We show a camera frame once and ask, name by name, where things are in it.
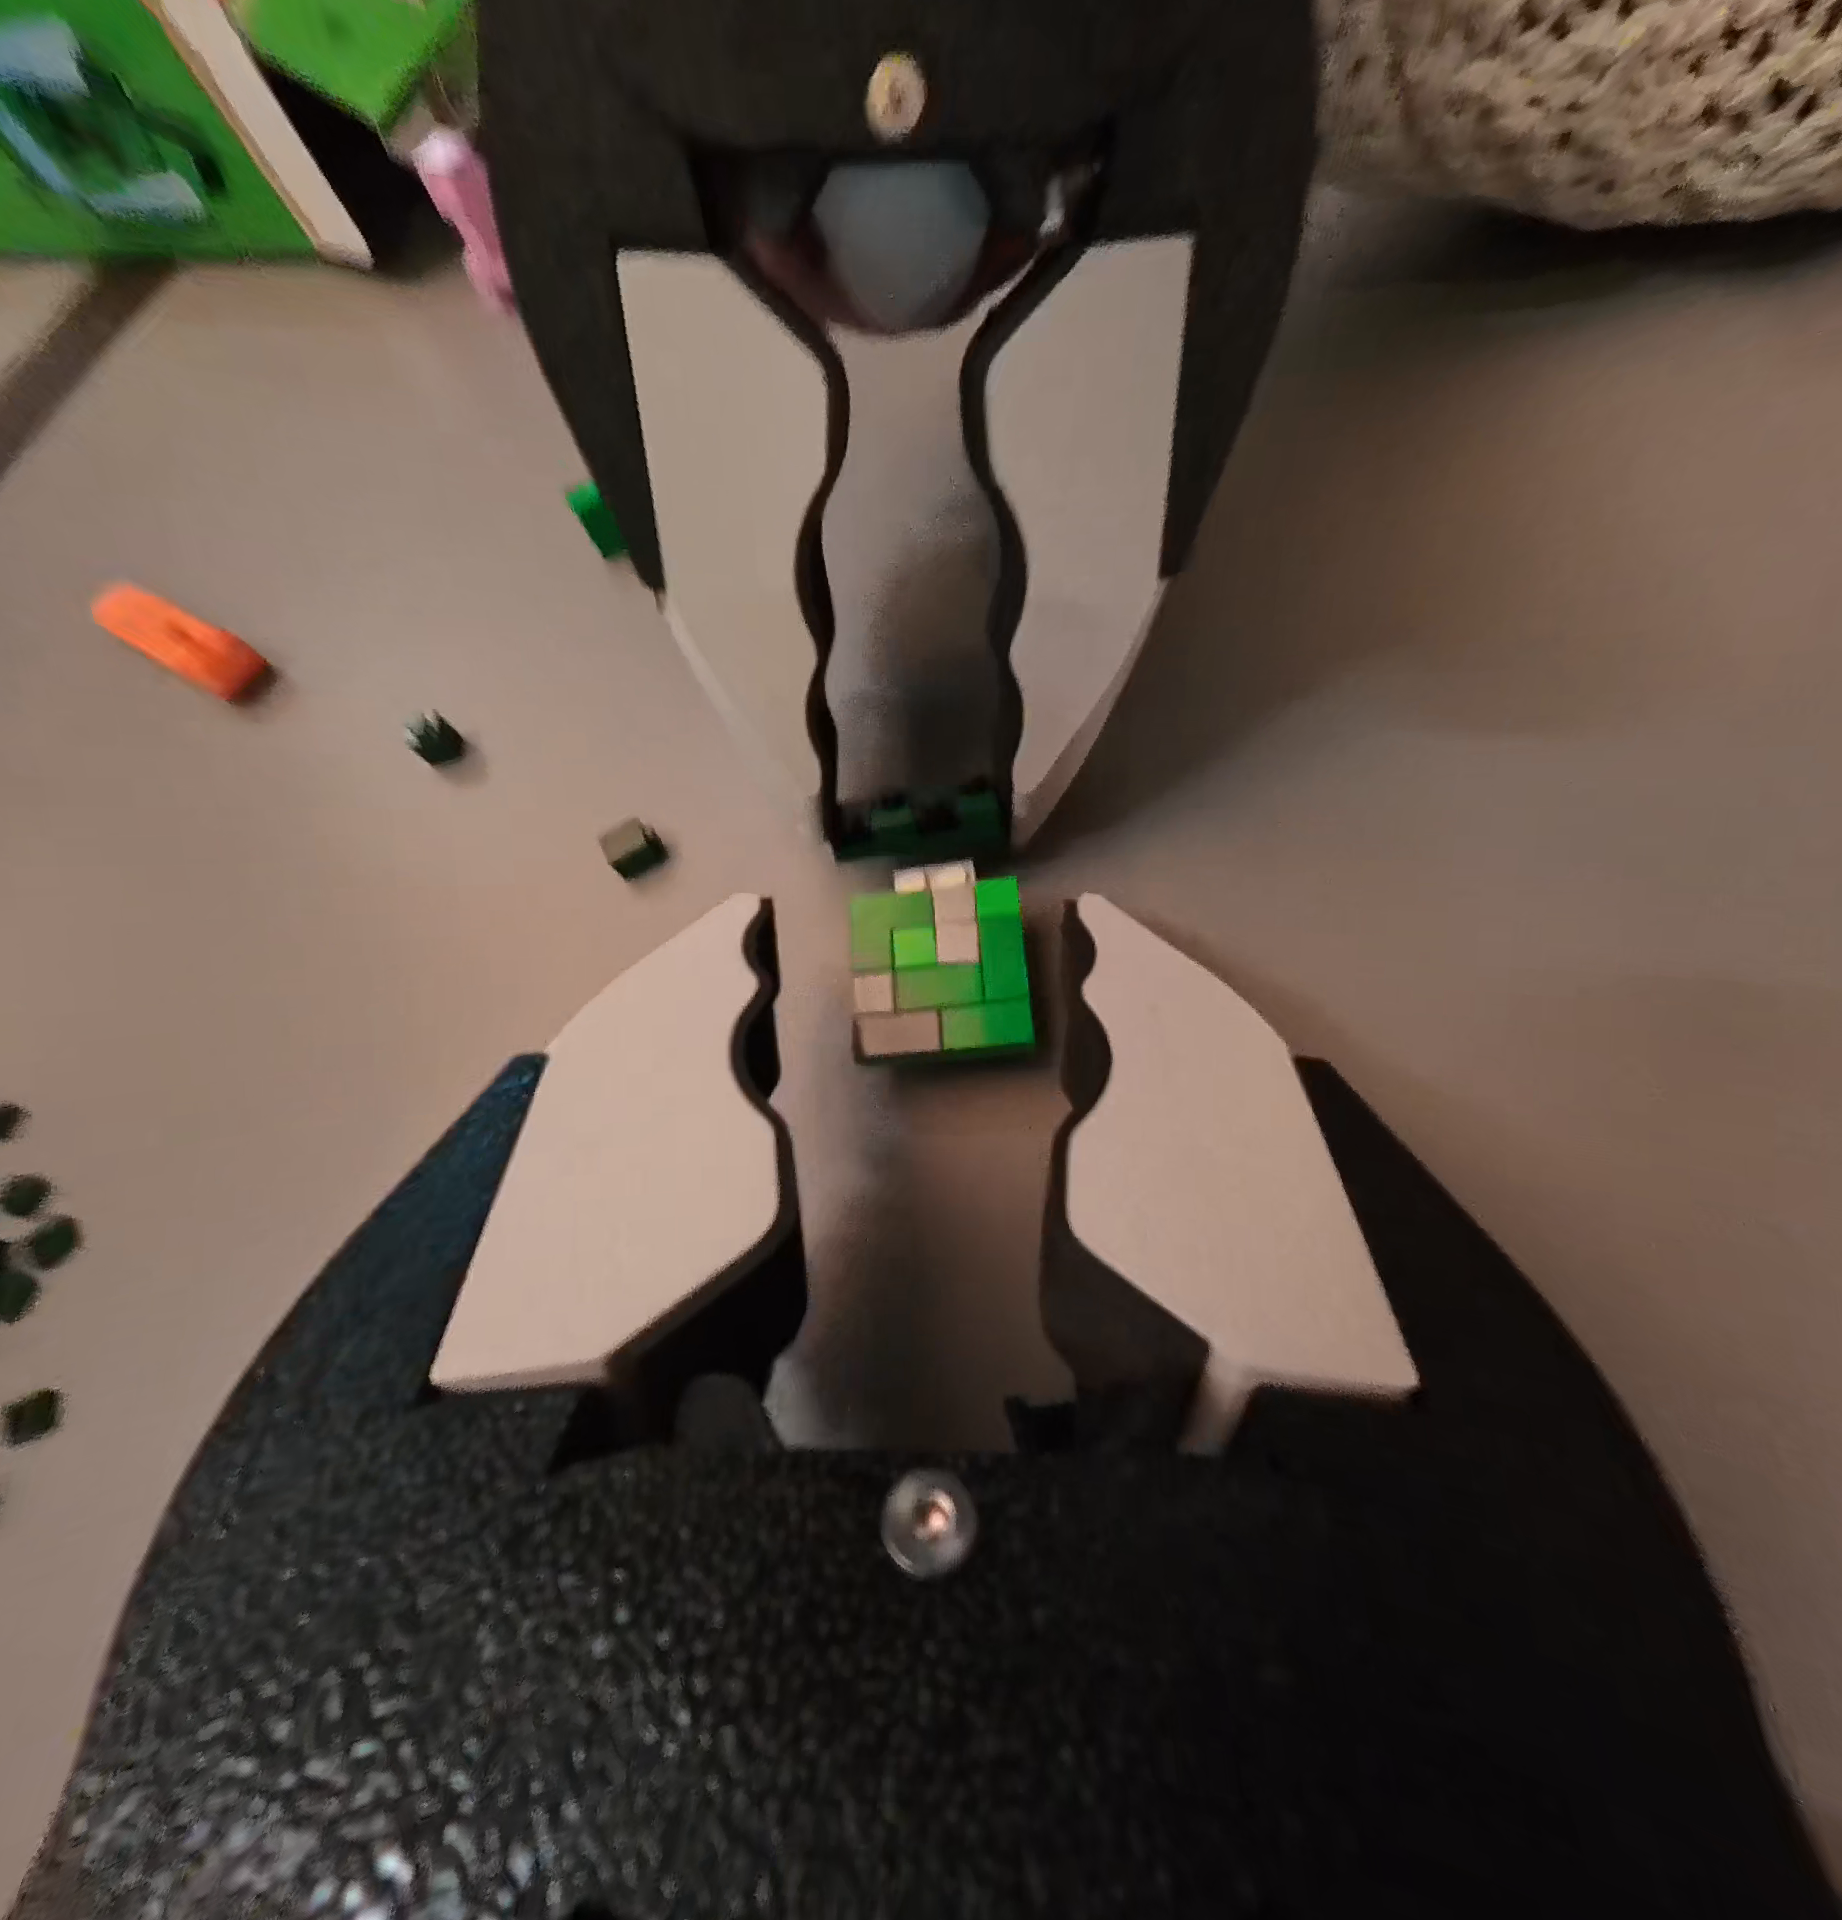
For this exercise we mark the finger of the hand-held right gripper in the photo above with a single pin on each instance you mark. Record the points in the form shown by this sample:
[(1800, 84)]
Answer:
[(712, 495), (1101, 495)]

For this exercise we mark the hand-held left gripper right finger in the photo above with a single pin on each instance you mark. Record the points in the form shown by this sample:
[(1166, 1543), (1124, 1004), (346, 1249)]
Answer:
[(1204, 1172)]

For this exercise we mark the small dark green lego piece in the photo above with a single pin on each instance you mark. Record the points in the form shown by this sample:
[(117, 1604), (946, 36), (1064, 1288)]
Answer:
[(437, 739)]

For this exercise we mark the orange lego brick separator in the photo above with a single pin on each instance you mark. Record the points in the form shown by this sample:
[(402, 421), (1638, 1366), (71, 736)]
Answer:
[(176, 642)]

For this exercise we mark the bright green lego brick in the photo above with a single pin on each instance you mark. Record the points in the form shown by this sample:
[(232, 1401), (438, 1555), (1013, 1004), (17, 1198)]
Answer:
[(600, 522)]

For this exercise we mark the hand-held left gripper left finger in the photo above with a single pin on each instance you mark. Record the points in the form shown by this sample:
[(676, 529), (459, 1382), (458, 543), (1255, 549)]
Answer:
[(637, 1172)]

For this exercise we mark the pink lego piece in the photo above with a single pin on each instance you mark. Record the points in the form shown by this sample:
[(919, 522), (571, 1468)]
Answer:
[(468, 211)]

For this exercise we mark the green tiled lego assembly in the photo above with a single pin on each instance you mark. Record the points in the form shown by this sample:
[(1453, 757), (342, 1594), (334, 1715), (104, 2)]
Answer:
[(942, 976)]

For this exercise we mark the pile of dark green lego plates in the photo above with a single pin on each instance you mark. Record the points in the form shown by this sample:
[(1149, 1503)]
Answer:
[(27, 1413)]

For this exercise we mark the dark green grey lego piece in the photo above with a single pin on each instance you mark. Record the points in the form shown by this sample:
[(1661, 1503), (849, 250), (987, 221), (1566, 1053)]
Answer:
[(923, 825)]

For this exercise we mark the green lego box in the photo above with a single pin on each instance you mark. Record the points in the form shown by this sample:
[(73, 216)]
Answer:
[(80, 165)]

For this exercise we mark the small olive green lego piece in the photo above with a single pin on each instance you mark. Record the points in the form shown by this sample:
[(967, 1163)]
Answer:
[(634, 848)]

